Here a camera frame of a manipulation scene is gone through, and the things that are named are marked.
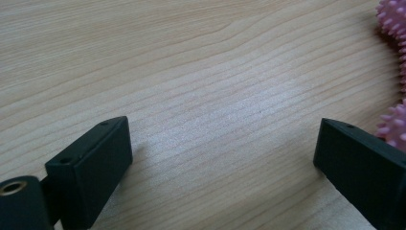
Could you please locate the pink spiky rubber toy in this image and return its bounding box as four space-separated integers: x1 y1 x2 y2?
373 0 406 151

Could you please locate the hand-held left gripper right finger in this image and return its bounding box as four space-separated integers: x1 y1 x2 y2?
312 117 406 230

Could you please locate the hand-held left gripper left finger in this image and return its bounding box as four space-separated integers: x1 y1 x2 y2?
44 115 134 230

